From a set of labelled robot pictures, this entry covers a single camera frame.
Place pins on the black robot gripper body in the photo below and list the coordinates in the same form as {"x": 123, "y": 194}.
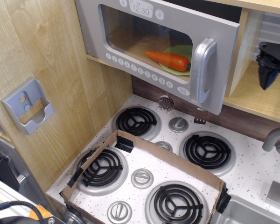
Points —
{"x": 269, "y": 53}

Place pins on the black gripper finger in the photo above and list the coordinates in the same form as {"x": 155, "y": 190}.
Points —
{"x": 267, "y": 74}

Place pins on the silver toy microwave door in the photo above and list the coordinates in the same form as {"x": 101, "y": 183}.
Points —
{"x": 119, "y": 32}

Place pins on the wooden shelf board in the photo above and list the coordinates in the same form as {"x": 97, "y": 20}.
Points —
{"x": 247, "y": 105}

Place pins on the grey toy faucet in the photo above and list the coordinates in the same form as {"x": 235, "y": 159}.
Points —
{"x": 272, "y": 140}

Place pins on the silver hanging slotted spatula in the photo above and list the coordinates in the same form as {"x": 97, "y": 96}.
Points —
{"x": 200, "y": 116}

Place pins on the green toy plate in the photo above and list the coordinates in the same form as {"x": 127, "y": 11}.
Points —
{"x": 183, "y": 50}

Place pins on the orange toy carrot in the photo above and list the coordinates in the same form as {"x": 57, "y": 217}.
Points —
{"x": 174, "y": 61}

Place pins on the back right black burner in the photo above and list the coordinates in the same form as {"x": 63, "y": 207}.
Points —
{"x": 210, "y": 151}

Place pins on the black burner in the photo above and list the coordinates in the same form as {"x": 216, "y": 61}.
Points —
{"x": 138, "y": 121}
{"x": 175, "y": 202}
{"x": 210, "y": 151}
{"x": 106, "y": 173}

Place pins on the back silver stove knob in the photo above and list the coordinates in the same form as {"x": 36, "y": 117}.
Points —
{"x": 178, "y": 125}

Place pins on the silver stove knob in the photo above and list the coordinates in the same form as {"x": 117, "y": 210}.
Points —
{"x": 178, "y": 125}
{"x": 142, "y": 178}
{"x": 119, "y": 212}

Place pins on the silver hanging skimmer spoon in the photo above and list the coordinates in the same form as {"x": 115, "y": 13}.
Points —
{"x": 165, "y": 102}

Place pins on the middle small silver knob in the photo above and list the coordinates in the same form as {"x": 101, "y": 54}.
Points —
{"x": 164, "y": 145}

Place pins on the back left black burner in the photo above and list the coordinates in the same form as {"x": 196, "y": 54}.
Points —
{"x": 138, "y": 121}

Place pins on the silver toy sink basin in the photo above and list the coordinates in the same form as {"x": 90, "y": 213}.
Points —
{"x": 240, "y": 211}

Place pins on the front right black burner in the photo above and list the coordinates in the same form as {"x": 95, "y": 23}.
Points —
{"x": 175, "y": 202}

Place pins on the centre silver stove knob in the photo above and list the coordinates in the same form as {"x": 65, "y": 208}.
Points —
{"x": 142, "y": 178}

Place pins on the front left black burner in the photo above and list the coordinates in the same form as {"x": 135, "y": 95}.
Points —
{"x": 106, "y": 173}

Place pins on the front silver stove knob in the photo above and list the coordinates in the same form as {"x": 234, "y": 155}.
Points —
{"x": 119, "y": 212}

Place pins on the brown cardboard barrier frame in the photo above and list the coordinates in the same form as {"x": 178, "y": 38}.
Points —
{"x": 164, "y": 165}

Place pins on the grey wall phone holder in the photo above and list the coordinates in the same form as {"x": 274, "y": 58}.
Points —
{"x": 22, "y": 99}

